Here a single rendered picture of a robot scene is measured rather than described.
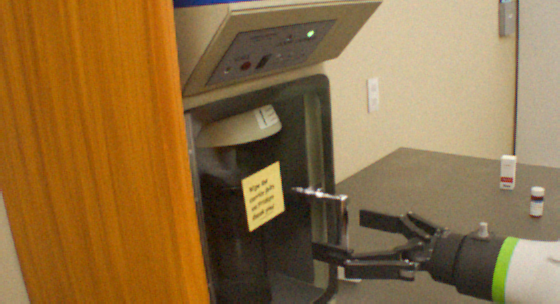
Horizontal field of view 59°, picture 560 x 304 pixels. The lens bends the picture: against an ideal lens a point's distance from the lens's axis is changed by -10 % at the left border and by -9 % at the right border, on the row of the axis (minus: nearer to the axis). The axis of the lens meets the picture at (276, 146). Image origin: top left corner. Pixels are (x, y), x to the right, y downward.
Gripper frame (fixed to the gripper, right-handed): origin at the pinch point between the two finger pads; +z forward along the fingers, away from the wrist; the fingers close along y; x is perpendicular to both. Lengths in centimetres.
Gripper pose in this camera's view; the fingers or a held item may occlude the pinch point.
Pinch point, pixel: (344, 233)
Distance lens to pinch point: 86.4
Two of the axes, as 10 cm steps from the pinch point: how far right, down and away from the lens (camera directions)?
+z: -7.7, -1.2, 6.3
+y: -6.3, 2.6, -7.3
